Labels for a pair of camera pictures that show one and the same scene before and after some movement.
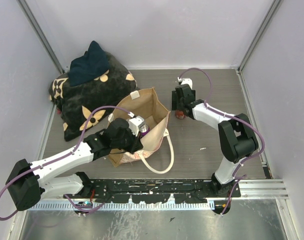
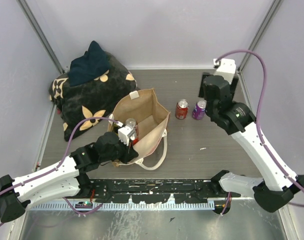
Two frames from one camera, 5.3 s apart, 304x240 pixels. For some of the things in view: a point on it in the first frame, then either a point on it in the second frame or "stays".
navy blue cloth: [93, 63] stays
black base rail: [154, 191] stays
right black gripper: [175, 105] -> [232, 84]
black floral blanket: [75, 103] stays
